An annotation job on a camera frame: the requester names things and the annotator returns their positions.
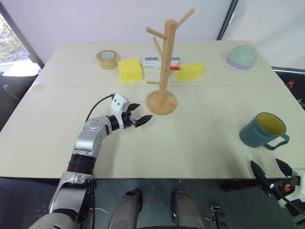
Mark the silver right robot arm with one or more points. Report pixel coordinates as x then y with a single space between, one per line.
299 213

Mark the green and purple bowl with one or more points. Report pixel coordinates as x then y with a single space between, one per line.
243 57

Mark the grey rounded leg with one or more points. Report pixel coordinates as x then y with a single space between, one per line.
187 210
127 210

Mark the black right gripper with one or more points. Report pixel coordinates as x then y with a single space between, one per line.
282 183

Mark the black floor device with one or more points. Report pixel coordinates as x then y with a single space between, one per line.
218 215

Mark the black window frame post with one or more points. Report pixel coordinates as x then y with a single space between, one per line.
226 20
21 35

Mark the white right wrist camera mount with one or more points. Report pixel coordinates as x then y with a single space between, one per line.
300 175

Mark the small red figure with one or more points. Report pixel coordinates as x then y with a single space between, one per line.
291 84

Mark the brown packing tape roll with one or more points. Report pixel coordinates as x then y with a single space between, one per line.
106 64

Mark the yellow rectangular sponge block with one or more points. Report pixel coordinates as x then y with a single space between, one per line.
129 71

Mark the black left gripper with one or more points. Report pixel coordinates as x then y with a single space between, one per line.
127 119

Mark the white and grey box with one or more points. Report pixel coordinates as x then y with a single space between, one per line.
151 63

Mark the red marker pen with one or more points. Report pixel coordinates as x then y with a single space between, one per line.
175 68

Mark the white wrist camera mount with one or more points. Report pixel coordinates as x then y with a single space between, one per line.
118 102
300 175

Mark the blue mug yellow inside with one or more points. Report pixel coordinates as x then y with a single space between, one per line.
252 136

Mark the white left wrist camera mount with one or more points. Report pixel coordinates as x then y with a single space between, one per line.
118 102

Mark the yellow curved sponge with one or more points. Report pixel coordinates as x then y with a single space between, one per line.
190 71

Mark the wooden mug tree stand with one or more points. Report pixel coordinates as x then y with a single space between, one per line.
165 71

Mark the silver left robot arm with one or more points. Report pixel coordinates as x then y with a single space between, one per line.
88 140

